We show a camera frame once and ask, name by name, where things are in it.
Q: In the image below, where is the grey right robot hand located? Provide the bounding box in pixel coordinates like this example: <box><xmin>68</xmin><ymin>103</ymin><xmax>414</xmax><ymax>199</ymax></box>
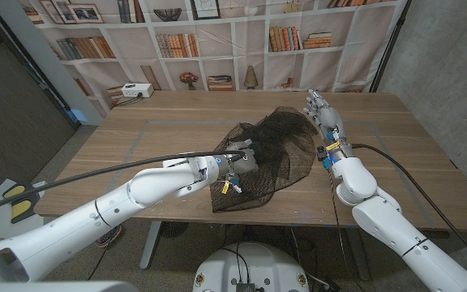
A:
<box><xmin>302</xmin><ymin>88</ymin><xmax>354</xmax><ymax>163</ymax></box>

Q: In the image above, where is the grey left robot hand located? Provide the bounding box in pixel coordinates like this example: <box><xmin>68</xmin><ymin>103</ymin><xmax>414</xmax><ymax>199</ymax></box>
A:
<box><xmin>216</xmin><ymin>138</ymin><xmax>261</xmax><ymax>179</ymax></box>

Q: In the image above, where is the black mesh netting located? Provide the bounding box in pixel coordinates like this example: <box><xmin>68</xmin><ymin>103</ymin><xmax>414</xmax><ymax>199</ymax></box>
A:
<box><xmin>209</xmin><ymin>105</ymin><xmax>319</xmax><ymax>214</ymax></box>

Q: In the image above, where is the black backdrop stand pole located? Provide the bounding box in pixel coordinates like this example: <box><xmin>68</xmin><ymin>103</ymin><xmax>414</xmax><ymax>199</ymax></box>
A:
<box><xmin>369</xmin><ymin>0</ymin><xmax>413</xmax><ymax>93</ymax></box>

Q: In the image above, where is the printed bookshelf backdrop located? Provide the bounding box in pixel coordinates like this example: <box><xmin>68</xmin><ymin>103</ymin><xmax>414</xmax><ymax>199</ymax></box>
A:
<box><xmin>16</xmin><ymin>0</ymin><xmax>411</xmax><ymax>118</ymax></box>

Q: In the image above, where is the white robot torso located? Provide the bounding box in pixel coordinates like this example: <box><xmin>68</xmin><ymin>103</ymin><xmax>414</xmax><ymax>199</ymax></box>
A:
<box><xmin>192</xmin><ymin>242</ymin><xmax>311</xmax><ymax>292</ymax></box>

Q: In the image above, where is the white power strip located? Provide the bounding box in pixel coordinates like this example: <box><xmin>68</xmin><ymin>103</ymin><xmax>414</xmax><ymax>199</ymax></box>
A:
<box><xmin>120</xmin><ymin>83</ymin><xmax>155</xmax><ymax>99</ymax></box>

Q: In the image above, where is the white table leg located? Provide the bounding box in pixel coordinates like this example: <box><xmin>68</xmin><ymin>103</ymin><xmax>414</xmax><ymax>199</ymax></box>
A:
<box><xmin>139</xmin><ymin>221</ymin><xmax>164</xmax><ymax>269</ymax></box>

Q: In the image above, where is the grey table leg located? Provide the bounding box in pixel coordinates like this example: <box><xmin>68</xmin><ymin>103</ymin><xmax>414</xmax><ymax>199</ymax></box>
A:
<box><xmin>345</xmin><ymin>227</ymin><xmax>371</xmax><ymax>281</ymax></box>

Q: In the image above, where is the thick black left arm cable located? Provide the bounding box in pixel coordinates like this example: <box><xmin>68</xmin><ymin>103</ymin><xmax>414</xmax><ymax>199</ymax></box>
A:
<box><xmin>0</xmin><ymin>150</ymin><xmax>245</xmax><ymax>218</ymax></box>

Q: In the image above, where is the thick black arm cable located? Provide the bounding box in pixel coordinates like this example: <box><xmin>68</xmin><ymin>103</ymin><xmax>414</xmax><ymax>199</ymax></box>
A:
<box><xmin>350</xmin><ymin>143</ymin><xmax>467</xmax><ymax>273</ymax></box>
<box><xmin>0</xmin><ymin>150</ymin><xmax>245</xmax><ymax>218</ymax></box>

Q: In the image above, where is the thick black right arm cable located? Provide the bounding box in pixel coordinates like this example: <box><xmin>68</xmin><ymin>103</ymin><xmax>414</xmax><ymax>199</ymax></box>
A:
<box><xmin>350</xmin><ymin>143</ymin><xmax>467</xmax><ymax>273</ymax></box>

